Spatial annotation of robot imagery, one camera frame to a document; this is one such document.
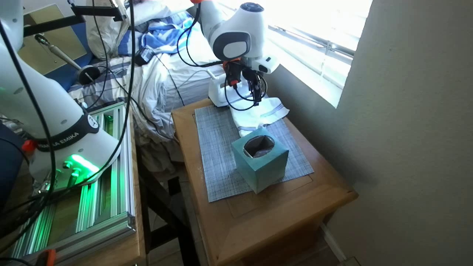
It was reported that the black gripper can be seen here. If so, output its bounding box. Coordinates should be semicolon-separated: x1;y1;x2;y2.
223;60;270;106

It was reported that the white towel with blue stripes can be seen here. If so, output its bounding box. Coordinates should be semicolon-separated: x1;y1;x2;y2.
229;97;291;139

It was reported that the aluminium robot base platform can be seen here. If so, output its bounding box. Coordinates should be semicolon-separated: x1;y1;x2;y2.
0;101;137;264

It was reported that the teal tissue box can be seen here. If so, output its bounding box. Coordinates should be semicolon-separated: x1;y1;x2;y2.
230;126;291;196

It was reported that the white plastic appliance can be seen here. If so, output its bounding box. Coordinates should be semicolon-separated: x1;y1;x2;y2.
207;79;244;110

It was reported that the grey-blue woven placemat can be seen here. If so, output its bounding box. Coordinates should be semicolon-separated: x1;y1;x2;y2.
193;104;316;205

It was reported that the blue striped cloth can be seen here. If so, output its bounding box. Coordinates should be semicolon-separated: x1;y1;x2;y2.
131;12;198;66

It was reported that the wooden side table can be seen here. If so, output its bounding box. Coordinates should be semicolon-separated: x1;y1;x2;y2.
170;98;359;266

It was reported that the grey rod with black base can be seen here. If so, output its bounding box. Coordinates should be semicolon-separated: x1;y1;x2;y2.
34;33;102;86

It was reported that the tan flat panel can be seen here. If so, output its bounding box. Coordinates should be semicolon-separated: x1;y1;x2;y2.
19;5;94;76

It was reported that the orange clamp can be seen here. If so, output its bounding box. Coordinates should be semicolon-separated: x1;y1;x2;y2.
37;247;59;266

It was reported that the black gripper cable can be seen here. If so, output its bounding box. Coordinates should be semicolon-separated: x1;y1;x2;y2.
176;4;270;113

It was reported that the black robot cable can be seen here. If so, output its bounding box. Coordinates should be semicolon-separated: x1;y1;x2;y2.
28;0;139;209

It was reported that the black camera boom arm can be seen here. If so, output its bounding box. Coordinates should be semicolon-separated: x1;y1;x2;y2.
22;4;124;38

